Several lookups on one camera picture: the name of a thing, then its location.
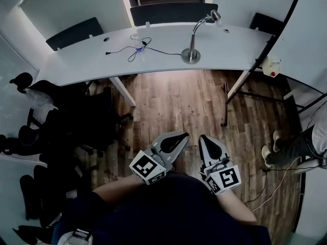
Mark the clear plastic water bottle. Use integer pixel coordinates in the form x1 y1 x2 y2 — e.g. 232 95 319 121
130 33 146 62

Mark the black floor cable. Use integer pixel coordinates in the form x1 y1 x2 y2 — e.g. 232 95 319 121
244 167 306 205

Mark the white floor cable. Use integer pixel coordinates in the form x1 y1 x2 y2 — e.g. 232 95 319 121
249 156 302 213

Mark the silver desk lamp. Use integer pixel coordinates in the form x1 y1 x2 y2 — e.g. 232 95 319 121
180 9 222 65

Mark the wide dark desk partition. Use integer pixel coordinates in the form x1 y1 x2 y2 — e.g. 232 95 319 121
129 3 219 27

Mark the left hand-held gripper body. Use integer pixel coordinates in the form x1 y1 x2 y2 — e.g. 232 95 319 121
129 143 175 186

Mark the clear plastic bag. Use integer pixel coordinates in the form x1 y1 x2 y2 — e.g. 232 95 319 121
25 87 55 110

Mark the person's right forearm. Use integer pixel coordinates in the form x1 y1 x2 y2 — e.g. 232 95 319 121
217 187 258 224

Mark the black power cable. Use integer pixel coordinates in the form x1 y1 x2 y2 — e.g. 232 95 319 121
105 36 182 62

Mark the person's left forearm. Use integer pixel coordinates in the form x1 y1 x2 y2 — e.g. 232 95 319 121
93 174 149 206

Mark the person's dark shirt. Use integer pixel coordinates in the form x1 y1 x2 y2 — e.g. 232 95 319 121
51 171 271 245

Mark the black cap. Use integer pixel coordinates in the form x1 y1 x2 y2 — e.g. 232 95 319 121
9 72 34 94

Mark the black office chair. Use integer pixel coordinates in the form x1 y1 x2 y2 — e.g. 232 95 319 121
0 126 100 229
25 80 134 160

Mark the white waist pouch with strap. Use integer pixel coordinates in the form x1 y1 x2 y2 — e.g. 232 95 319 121
57 228 93 245

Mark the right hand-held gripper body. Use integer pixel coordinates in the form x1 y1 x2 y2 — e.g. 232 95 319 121
199 158 242 196

